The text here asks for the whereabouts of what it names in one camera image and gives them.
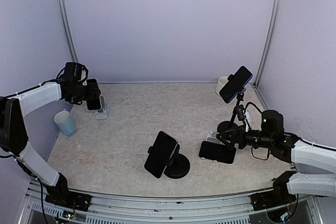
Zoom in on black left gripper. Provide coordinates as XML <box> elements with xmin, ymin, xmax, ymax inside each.
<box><xmin>70</xmin><ymin>82</ymin><xmax>101</xmax><ymax>102</ymax></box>

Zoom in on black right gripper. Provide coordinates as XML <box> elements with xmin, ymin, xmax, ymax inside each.
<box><xmin>216</xmin><ymin>124</ymin><xmax>274</xmax><ymax>150</ymax></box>

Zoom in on black phone clear case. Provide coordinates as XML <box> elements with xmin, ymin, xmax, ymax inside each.
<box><xmin>86</xmin><ymin>78</ymin><xmax>101</xmax><ymax>110</ymax></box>

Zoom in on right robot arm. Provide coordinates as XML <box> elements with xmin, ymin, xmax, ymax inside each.
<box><xmin>216</xmin><ymin>110</ymin><xmax>335</xmax><ymax>205</ymax></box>

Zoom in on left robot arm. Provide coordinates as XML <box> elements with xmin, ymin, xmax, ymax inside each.
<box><xmin>1</xmin><ymin>62</ymin><xmax>98</xmax><ymax>206</ymax></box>

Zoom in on white phone stand right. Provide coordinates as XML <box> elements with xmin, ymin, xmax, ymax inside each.
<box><xmin>201</xmin><ymin>132</ymin><xmax>223</xmax><ymax>163</ymax></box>

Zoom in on black phone lying landscape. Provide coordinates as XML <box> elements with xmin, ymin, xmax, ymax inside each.
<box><xmin>198</xmin><ymin>141</ymin><xmax>236</xmax><ymax>164</ymax></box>

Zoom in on white folding phone stand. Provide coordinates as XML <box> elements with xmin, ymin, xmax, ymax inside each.
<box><xmin>94</xmin><ymin>95</ymin><xmax>110</xmax><ymax>120</ymax></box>

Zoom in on black phone blue edge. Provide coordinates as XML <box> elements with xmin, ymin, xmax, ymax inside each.
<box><xmin>219</xmin><ymin>66</ymin><xmax>253</xmax><ymax>104</ymax></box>

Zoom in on black phone on round stand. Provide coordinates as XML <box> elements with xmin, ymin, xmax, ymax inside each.
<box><xmin>144</xmin><ymin>131</ymin><xmax>177</xmax><ymax>178</ymax></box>

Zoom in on light blue cup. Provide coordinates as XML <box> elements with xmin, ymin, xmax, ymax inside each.
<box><xmin>54</xmin><ymin>110</ymin><xmax>76</xmax><ymax>137</ymax></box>

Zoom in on white cup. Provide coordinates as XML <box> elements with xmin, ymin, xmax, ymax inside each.
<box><xmin>215</xmin><ymin>76</ymin><xmax>228</xmax><ymax>95</ymax></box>

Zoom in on front aluminium rail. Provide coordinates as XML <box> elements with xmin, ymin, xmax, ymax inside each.
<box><xmin>17</xmin><ymin>181</ymin><xmax>324</xmax><ymax>223</ymax></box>

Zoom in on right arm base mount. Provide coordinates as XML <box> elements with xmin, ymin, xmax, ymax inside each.
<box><xmin>250</xmin><ymin>171</ymin><xmax>297</xmax><ymax>211</ymax></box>

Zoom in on left aluminium frame post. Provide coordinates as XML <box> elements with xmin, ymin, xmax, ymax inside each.
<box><xmin>57</xmin><ymin>0</ymin><xmax>79</xmax><ymax>63</ymax></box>

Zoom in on aluminium frame post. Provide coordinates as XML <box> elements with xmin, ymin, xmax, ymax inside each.
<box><xmin>57</xmin><ymin>0</ymin><xmax>79</xmax><ymax>63</ymax></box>
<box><xmin>254</xmin><ymin>0</ymin><xmax>281</xmax><ymax>89</ymax></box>

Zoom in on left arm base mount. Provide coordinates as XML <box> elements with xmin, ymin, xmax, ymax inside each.
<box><xmin>45</xmin><ymin>191</ymin><xmax>91</xmax><ymax>212</ymax></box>

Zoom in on right aluminium frame post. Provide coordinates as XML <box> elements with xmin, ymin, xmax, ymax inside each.
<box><xmin>254</xmin><ymin>0</ymin><xmax>281</xmax><ymax>89</ymax></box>

